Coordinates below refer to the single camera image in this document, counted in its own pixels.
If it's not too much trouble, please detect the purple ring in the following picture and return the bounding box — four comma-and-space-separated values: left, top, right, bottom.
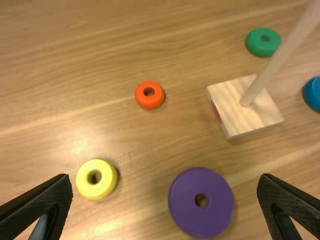
167, 167, 236, 239

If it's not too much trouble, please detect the wooden peg base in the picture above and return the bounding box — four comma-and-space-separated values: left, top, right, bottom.
205, 0, 320, 141

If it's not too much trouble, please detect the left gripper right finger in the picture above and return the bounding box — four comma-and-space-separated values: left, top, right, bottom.
256, 173, 320, 240

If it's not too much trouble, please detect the dark green ring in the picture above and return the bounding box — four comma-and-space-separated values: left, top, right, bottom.
245, 27, 283, 58

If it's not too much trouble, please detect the orange ring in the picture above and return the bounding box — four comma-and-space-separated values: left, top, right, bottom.
134, 80, 166, 110

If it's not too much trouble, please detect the yellow ring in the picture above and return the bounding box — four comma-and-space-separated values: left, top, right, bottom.
75, 158, 118, 201

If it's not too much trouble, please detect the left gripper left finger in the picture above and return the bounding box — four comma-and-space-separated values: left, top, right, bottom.
0, 173, 74, 240

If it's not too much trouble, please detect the light blue ring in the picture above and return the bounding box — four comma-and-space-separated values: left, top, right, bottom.
302, 76, 320, 113

